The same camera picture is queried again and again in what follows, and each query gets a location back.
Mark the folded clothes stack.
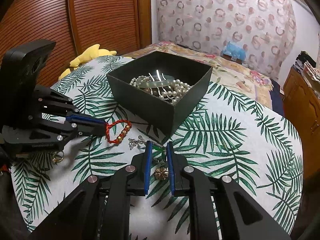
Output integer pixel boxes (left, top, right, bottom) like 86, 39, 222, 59
293, 51, 319, 82

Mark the gold pearl ring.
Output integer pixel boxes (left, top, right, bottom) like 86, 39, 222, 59
51, 151, 65, 165

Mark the patterned wall curtain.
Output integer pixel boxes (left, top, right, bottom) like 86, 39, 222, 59
157, 0, 297, 80

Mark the yellow pikachu plush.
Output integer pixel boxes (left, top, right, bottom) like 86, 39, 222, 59
58, 44, 117, 81

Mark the silver chain green pendant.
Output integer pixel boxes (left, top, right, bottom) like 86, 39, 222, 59
128, 135, 165, 157

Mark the black jewelry box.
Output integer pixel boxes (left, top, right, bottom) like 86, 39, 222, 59
107, 51, 212, 136

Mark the gold flower brooch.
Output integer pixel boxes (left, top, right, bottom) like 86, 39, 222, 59
154, 166, 169, 180

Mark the red cord bead bracelet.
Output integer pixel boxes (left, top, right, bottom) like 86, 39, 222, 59
105, 119, 133, 145

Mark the palm leaf tablecloth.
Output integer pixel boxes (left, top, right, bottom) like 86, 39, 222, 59
5, 52, 303, 239

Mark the wooden louvre wardrobe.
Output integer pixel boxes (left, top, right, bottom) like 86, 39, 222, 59
1, 0, 151, 86

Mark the pale jade bangle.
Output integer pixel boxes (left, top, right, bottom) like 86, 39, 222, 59
136, 75, 174, 88

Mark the white pearl necklace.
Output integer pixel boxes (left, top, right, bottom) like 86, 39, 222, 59
129, 74, 193, 105

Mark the wooden sideboard cabinet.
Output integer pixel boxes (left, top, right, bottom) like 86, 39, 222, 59
283, 68, 319, 177

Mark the blue plush toy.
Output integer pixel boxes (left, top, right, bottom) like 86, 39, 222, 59
221, 42, 246, 64

